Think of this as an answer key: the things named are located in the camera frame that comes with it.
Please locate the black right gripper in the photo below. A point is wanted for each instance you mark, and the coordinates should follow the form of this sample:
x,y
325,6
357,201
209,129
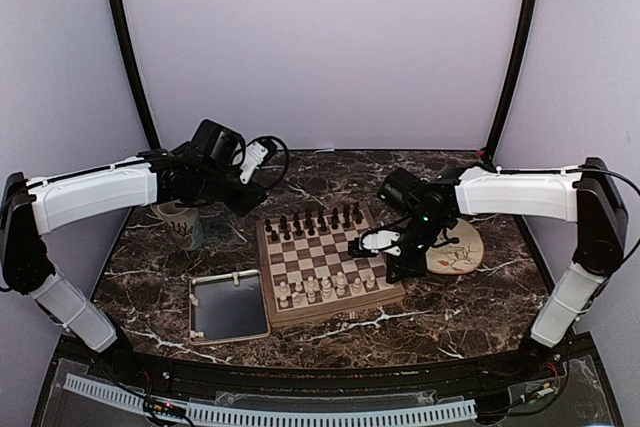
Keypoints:
x,y
414,268

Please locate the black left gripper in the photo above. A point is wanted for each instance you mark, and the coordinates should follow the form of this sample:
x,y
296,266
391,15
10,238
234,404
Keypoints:
x,y
244,204

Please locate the white chess king piece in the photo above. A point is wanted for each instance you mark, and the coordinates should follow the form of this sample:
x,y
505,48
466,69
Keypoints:
x,y
340,284

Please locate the white chess queen piece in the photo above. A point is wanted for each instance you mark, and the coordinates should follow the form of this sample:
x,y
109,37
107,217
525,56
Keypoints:
x,y
326,288

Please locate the white chess pawn piece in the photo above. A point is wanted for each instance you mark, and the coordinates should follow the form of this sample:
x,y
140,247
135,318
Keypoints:
x,y
310,289

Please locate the white chess knight piece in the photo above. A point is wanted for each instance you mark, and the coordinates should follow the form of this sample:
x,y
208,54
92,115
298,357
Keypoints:
x,y
298,294

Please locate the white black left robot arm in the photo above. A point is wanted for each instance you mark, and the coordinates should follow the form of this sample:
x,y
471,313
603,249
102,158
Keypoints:
x,y
217,165

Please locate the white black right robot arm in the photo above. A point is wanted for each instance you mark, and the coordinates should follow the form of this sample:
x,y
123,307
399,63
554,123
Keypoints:
x,y
585,195

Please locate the white chess pieces in tray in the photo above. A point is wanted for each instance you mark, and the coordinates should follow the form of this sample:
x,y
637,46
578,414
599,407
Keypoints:
x,y
213,302

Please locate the dark chess pieces row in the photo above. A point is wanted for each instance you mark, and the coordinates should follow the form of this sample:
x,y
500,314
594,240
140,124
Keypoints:
x,y
332,225

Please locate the wooden chess board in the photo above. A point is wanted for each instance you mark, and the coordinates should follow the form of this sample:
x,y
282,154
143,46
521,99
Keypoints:
x,y
295,260

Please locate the round bird pattern plate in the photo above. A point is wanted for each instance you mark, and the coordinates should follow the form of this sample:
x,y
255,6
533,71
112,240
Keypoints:
x,y
459,258

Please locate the cream patterned mug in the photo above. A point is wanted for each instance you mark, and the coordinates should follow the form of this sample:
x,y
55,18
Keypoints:
x,y
183,223

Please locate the metal tray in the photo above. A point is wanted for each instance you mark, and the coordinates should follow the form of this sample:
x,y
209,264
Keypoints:
x,y
250,311

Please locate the white perforated cable duct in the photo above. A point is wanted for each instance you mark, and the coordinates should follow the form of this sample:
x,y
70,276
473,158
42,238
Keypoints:
x,y
234,409

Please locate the black front rail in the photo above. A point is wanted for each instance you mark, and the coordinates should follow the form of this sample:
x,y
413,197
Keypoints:
x,y
348,363

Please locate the black left frame post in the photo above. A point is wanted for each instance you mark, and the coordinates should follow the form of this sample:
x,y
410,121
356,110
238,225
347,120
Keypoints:
x,y
128,56

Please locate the black frame post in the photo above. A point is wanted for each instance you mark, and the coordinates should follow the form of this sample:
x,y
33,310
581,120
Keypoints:
x,y
513,70
128,56

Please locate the black right frame post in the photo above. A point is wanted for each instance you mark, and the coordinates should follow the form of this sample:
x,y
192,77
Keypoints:
x,y
513,70

